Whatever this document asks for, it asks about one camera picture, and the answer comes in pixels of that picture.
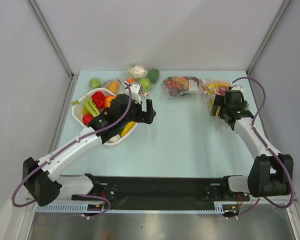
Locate clear zip bag pink seal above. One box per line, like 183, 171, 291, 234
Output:
204, 78, 230, 113

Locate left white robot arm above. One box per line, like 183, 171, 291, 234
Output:
22, 93, 156, 207

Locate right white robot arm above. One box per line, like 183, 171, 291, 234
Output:
210, 89, 294, 201

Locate orange mango in bag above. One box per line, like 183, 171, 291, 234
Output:
107, 81, 120, 95

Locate zip bag with dark fruits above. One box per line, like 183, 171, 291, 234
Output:
162, 76, 207, 98

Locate zip bag with vegetables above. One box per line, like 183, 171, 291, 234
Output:
117, 63, 160, 97

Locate orange persimmon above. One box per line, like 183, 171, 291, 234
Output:
103, 95, 116, 108

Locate yellow banana in basket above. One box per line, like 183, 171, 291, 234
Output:
120, 121, 136, 138

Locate red bell pepper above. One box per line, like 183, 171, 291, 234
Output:
91, 91, 106, 109

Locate green celery stalk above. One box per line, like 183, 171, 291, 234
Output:
71, 96, 100, 117

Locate green apple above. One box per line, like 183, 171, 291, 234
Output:
89, 77, 101, 89

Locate white plastic basket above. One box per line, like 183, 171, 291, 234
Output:
71, 88, 138, 147

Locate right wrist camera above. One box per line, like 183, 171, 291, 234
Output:
229, 84, 244, 93

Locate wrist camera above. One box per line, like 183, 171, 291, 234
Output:
129, 82, 143, 104
229, 84, 244, 93

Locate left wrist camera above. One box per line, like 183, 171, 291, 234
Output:
129, 82, 143, 104

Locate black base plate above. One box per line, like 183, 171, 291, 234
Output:
71, 174, 250, 211

